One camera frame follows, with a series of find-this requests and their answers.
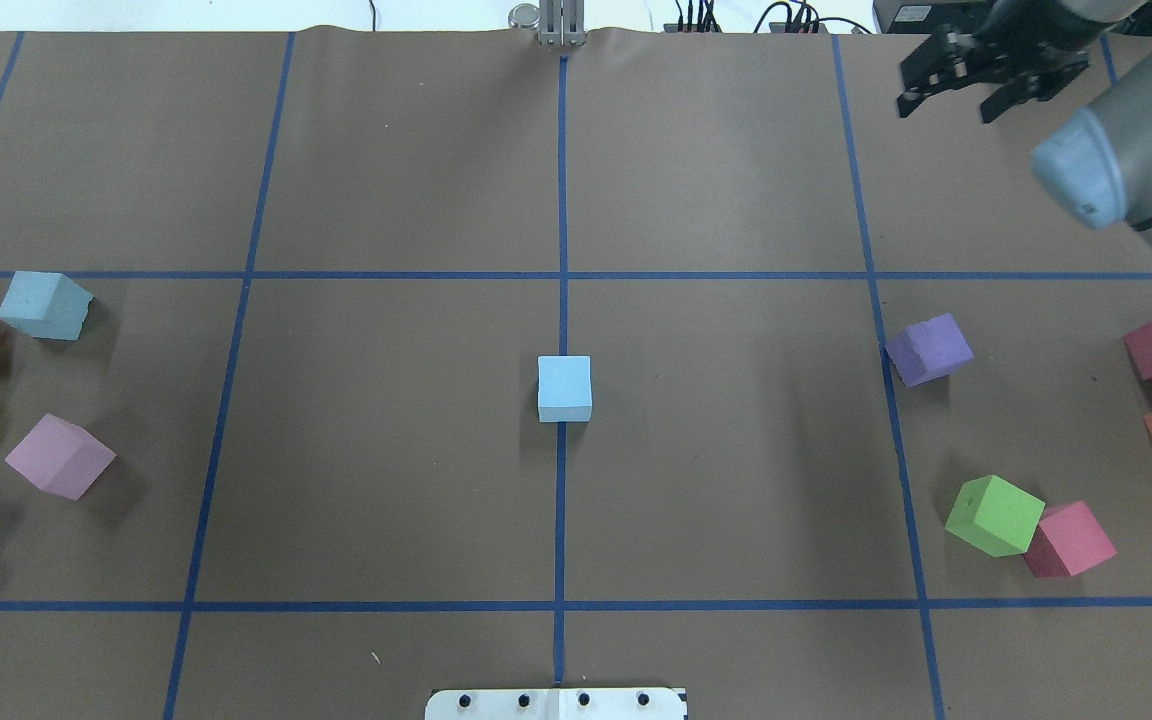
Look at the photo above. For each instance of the lilac foam block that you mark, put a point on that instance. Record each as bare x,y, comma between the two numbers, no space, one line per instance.
60,458

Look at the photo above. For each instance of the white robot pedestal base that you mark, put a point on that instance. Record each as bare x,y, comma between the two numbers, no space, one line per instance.
558,703

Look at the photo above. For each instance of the light blue foam block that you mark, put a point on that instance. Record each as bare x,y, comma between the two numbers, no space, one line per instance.
565,391
45,305

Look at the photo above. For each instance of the black power strip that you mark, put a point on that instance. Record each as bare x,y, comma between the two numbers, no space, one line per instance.
767,27

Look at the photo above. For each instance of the green foam block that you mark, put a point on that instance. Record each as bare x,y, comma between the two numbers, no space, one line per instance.
995,516

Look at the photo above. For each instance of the small metal cylinder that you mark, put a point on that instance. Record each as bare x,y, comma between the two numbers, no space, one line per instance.
524,16

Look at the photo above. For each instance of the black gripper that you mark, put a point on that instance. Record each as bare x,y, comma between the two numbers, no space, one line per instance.
1028,30

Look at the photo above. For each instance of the purple foam block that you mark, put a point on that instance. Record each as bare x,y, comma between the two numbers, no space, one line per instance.
926,351

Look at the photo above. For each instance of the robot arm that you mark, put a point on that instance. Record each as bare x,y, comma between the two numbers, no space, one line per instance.
1097,166

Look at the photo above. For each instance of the pink foam block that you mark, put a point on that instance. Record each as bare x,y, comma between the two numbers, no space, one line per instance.
1069,540

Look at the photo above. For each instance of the aluminium frame post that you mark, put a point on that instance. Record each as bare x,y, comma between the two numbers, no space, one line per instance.
561,23

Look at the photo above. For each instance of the black laptop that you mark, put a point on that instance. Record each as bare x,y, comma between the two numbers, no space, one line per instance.
894,17

